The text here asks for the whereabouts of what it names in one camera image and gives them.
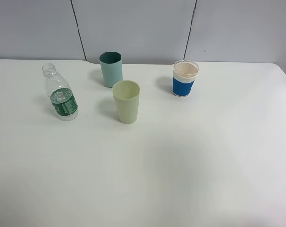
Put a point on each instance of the clear cup blue sleeve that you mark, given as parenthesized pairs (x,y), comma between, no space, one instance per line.
(184,75)

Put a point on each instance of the teal plastic cup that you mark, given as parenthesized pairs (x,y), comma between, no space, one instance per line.
(111,67)

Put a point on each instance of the clear plastic bottle green label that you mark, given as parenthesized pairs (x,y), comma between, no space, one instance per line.
(59,93)

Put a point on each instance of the pale green plastic cup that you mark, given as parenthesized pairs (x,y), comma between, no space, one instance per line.
(126,97)

